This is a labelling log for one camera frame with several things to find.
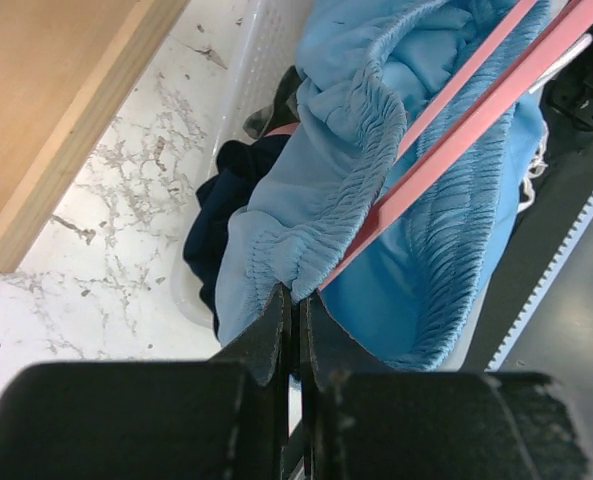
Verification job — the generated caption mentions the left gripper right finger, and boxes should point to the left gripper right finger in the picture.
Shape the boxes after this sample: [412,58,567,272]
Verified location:
[298,296,590,479]

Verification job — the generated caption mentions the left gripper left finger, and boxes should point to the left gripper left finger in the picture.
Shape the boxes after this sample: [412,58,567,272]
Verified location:
[0,286,291,479]

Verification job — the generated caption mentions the light blue shorts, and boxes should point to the light blue shorts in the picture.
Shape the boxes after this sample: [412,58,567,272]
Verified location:
[213,0,552,372]

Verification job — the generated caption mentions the thick pink hanger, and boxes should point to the thick pink hanger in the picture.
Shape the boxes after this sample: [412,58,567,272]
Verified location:
[263,0,593,296]

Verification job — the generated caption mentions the navy blue garment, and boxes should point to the navy blue garment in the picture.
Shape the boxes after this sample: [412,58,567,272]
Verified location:
[182,134,290,331]

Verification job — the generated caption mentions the grey garment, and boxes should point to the grey garment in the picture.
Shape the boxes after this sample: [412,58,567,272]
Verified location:
[243,65,302,140]

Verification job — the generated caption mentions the white laundry basket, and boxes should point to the white laundry basket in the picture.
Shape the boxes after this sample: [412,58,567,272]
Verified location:
[170,1,487,371]

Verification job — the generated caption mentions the wooden clothes rack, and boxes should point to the wooden clothes rack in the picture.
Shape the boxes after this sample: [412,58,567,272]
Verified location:
[0,1,185,274]

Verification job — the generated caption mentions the blue cable duct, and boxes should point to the blue cable duct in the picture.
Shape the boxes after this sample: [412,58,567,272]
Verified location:
[485,190,593,372]

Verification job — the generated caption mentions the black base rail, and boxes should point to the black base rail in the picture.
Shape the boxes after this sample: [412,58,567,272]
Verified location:
[505,26,593,258]

